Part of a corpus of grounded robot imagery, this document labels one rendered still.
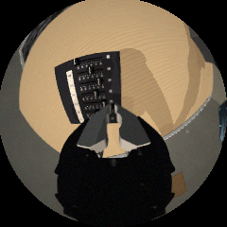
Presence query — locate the black lighting desk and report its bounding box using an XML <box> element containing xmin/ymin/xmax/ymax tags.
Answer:
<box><xmin>54</xmin><ymin>51</ymin><xmax>121</xmax><ymax>124</ymax></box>

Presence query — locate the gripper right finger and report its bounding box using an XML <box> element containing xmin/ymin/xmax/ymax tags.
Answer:
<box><xmin>113</xmin><ymin>103</ymin><xmax>175</xmax><ymax>173</ymax></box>

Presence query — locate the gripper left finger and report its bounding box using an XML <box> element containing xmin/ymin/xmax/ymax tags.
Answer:
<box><xmin>54</xmin><ymin>103</ymin><xmax>114</xmax><ymax>175</ymax></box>

